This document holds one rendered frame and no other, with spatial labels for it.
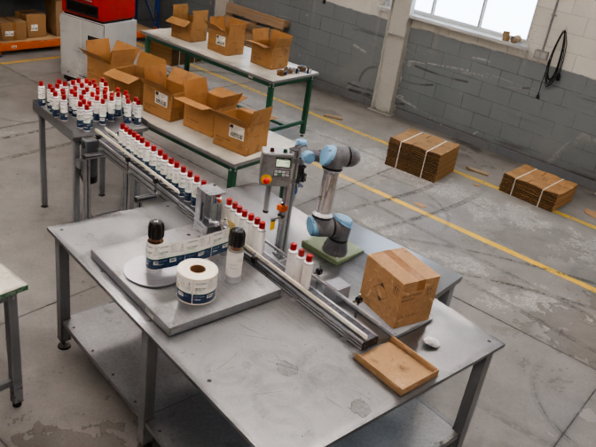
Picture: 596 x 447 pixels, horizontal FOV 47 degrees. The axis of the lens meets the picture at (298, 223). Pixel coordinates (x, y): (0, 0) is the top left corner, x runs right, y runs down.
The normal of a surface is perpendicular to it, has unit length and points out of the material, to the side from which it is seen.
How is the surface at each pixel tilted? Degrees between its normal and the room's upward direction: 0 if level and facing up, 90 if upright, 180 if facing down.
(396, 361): 0
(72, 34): 90
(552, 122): 90
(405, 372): 0
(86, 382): 0
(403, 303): 90
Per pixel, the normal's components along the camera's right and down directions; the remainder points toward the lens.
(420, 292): 0.51, 0.46
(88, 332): 0.15, -0.88
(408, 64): -0.64, 0.28
